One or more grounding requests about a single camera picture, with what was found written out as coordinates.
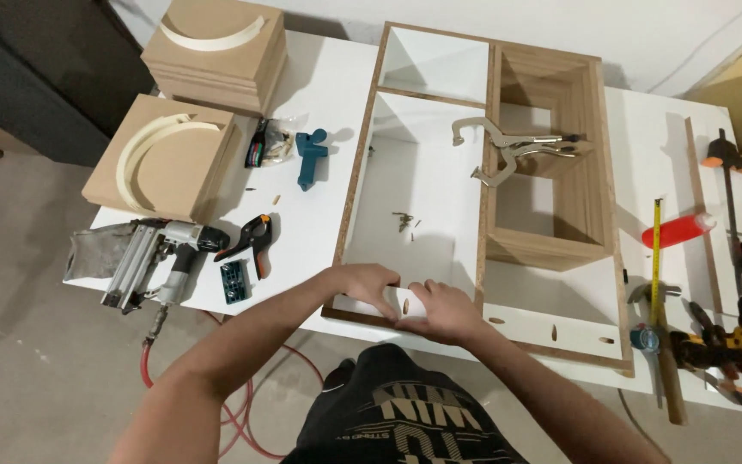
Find cream curved strip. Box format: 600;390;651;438
158;14;267;53

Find person's right hand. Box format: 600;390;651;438
395;278;496;349

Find yellow tape measure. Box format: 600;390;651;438
629;198;666;356

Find small heap of screws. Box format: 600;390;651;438
392;211;423;243

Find clear bag of dowels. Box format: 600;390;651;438
245;116;298;169

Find yellow-brown board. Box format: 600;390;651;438
685;24;742;133

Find blue pocket-hole jig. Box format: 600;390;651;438
294;128;330;193

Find white chipboard cabinet carcass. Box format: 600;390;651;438
321;21;636;379

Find small blue drill guide block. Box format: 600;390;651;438
219;259;251;305

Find steel locking C-clamp pliers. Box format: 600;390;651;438
451;116;583;188

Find wood-grain box frame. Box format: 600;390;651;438
485;42;616;273

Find wooden handle hammer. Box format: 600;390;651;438
626;281;689;427

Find black orange bar clamp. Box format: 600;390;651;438
699;128;742;299

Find person's left hand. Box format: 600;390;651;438
323;263;404;322

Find black orange spring clamp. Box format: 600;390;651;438
214;214;274;282

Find small white pocket-hole panel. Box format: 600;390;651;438
332;285;430;323

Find thin MDF square block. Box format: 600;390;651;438
81;94;243;225

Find silver pneumatic nail gun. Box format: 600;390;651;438
100;218;232;317

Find thick stack of MDF squares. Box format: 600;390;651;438
140;0;289;119

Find red air hose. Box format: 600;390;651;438
140;305;325;462

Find grey cloth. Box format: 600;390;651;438
62;222;137;283

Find long thin chipboard strip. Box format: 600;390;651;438
684;116;725;317

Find pair of cream curved strips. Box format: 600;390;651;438
115;113;222;215

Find dark grey sofa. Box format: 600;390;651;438
0;0;157;170

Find red plastic bottle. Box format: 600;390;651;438
641;212;718;250

